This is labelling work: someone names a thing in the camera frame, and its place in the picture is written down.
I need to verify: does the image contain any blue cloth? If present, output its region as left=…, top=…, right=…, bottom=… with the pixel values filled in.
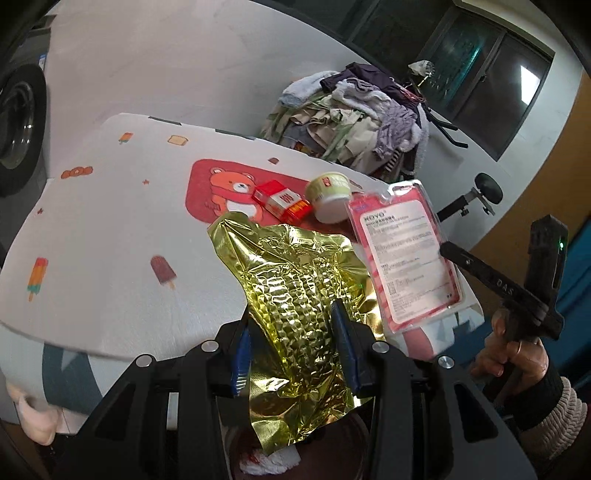
left=556, top=249, right=591, bottom=328

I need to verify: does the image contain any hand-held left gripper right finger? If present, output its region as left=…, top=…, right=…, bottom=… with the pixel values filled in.
left=330, top=299, right=539, bottom=480

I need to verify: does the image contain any person's right hand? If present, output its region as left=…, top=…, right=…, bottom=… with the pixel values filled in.
left=470, top=309, right=551, bottom=384

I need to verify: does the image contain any green paper cup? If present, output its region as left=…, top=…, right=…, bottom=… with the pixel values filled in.
left=307, top=171, right=352, bottom=223

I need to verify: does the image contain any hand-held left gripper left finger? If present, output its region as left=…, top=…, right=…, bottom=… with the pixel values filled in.
left=69, top=318, right=254, bottom=480

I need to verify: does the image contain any black exercise bike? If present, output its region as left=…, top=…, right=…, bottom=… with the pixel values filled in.
left=425, top=106, right=504, bottom=222

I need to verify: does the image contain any grey washing machine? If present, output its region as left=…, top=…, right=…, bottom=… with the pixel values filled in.
left=0, top=28, right=49, bottom=197

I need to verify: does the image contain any printed white table mat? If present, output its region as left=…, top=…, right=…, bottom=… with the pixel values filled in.
left=0, top=113, right=485, bottom=361

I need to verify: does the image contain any geometric patterned tablecloth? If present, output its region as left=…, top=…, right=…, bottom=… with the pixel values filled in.
left=41, top=295, right=485, bottom=430

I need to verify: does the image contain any white paper bag red print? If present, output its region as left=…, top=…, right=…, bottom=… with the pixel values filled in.
left=240, top=450, right=303, bottom=476

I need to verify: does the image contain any person's right forearm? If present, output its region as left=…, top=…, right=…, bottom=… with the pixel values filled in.
left=505, top=355, right=591, bottom=437

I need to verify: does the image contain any dark window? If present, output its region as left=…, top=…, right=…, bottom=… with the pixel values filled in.
left=337, top=0, right=555, bottom=162

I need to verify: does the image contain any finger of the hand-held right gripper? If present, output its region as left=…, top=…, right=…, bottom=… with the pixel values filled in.
left=438, top=242, right=485, bottom=280

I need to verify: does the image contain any red cigarette box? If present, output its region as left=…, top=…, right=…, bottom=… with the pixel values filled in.
left=252, top=180, right=314, bottom=223

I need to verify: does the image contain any gold foil bag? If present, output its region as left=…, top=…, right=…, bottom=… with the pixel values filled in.
left=206, top=211, right=386, bottom=455

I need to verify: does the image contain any pink plastic packet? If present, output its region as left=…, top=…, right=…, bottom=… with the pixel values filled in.
left=346, top=180, right=465, bottom=335

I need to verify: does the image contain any pile of clothes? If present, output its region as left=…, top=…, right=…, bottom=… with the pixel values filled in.
left=259, top=62, right=430, bottom=178

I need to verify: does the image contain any brown trash bin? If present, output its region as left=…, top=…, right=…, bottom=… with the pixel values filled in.
left=226, top=411, right=370, bottom=480

